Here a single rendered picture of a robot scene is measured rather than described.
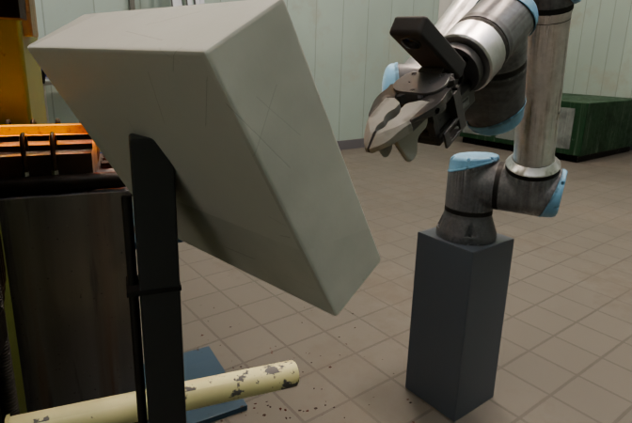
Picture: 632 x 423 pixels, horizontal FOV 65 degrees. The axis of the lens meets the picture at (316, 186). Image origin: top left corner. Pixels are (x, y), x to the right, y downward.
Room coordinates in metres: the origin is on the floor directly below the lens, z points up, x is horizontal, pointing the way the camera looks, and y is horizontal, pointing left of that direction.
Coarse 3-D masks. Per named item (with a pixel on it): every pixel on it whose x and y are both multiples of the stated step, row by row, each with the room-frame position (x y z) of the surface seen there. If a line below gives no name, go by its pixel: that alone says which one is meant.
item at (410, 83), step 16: (464, 48) 0.68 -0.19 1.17; (480, 64) 0.68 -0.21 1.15; (400, 80) 0.66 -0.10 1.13; (416, 80) 0.65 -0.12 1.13; (432, 80) 0.63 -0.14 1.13; (448, 80) 0.62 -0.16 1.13; (464, 80) 0.69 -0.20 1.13; (480, 80) 0.69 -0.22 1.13; (400, 96) 0.63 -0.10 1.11; (416, 96) 0.62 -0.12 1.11; (464, 96) 0.69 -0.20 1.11; (448, 112) 0.65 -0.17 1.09; (464, 112) 0.65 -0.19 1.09; (432, 128) 0.62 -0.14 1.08; (448, 128) 0.63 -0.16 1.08; (464, 128) 0.66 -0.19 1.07; (432, 144) 0.64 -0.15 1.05; (448, 144) 0.63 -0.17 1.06
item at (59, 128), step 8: (0, 128) 0.93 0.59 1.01; (8, 128) 0.93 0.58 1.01; (16, 128) 0.93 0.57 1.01; (24, 128) 0.94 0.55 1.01; (32, 128) 0.94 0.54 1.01; (40, 128) 0.95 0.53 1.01; (48, 128) 0.95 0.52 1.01; (56, 128) 0.96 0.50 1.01; (64, 128) 0.96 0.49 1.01; (72, 128) 0.97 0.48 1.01; (80, 128) 0.97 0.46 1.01
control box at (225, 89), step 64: (256, 0) 0.39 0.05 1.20; (64, 64) 0.51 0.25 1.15; (128, 64) 0.41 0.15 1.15; (192, 64) 0.34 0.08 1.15; (256, 64) 0.36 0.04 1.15; (128, 128) 0.50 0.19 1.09; (192, 128) 0.40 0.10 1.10; (256, 128) 0.36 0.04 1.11; (320, 128) 0.41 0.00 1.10; (192, 192) 0.48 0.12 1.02; (256, 192) 0.39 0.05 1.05; (320, 192) 0.41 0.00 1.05; (256, 256) 0.47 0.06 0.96; (320, 256) 0.41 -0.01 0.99
